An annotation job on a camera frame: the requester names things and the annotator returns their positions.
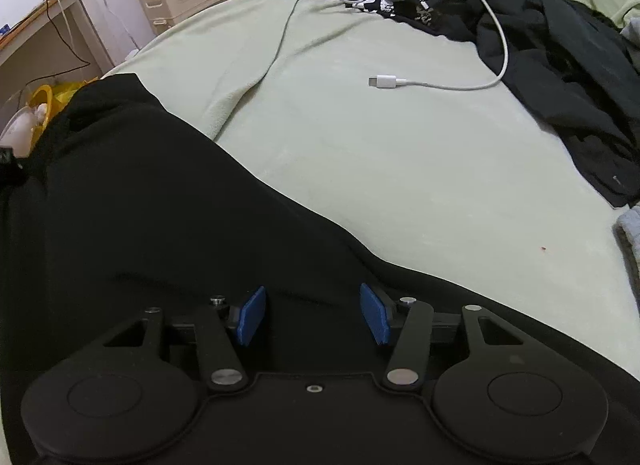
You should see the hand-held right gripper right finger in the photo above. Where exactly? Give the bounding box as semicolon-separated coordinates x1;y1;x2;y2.
360;283;526;391

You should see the green bed sheet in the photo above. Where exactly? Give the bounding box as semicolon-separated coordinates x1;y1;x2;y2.
100;0;640;371

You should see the grey hoodie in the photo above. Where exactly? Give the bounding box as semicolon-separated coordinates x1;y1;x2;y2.
614;206;640;273

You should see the white wooden desk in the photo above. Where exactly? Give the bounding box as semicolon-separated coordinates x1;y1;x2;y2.
0;0;108;81

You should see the white charging cable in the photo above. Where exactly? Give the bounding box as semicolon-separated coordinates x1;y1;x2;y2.
300;0;510;92

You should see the yellow plastic bag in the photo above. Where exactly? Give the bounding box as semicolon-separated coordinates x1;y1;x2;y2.
27;78;101;121

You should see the dark black jacket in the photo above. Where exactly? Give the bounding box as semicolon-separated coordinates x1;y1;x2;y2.
472;0;640;208

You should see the plain black garment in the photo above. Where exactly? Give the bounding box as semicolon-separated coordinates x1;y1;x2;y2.
0;72;640;465

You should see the white rounded object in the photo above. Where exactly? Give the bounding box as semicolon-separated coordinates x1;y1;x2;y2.
0;104;51;157

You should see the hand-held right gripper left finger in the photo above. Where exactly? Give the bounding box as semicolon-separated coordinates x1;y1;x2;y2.
102;286;268;392

